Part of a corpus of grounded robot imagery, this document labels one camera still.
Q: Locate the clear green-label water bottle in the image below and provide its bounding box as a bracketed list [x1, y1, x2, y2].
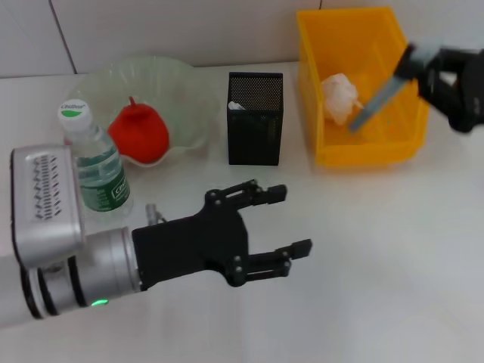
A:
[57, 98, 134, 223]

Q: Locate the red-orange fruit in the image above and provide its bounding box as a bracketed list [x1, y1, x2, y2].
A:
[107, 96, 170, 164]

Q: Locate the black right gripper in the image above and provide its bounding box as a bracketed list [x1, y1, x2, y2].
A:
[400, 43, 484, 134]

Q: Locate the white paper ball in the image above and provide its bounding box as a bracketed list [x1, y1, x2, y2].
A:
[320, 72, 366, 125]

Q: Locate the black mesh pen holder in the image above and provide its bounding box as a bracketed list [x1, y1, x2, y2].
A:
[225, 71, 284, 166]

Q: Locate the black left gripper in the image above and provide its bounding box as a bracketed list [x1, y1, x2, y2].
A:
[131, 178, 315, 293]

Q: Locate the silver marker pen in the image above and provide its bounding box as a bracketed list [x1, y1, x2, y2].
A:
[348, 39, 439, 133]

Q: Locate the pale green glass fruit plate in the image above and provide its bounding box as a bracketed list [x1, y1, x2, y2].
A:
[70, 55, 222, 167]

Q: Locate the yellow plastic bin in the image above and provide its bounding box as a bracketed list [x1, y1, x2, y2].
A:
[296, 5, 432, 169]

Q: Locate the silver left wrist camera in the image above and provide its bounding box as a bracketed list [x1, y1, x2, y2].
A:
[9, 145, 87, 271]

